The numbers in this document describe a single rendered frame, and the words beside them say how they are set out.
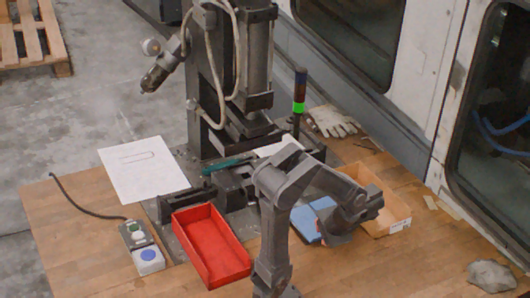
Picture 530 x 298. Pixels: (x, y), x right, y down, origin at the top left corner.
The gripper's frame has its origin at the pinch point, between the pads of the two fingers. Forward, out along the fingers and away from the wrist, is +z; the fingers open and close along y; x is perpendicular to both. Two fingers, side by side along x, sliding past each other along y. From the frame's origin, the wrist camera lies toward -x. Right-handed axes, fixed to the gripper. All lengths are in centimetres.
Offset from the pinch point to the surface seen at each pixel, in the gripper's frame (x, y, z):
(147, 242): 42.7, 15.3, 10.3
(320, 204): -7.4, 10.5, 7.7
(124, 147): 35, 55, 36
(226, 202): 18.1, 20.1, 10.8
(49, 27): 16, 250, 234
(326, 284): 5.7, -12.7, -2.6
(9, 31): 42, 251, 235
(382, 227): -19.6, -2.5, 2.3
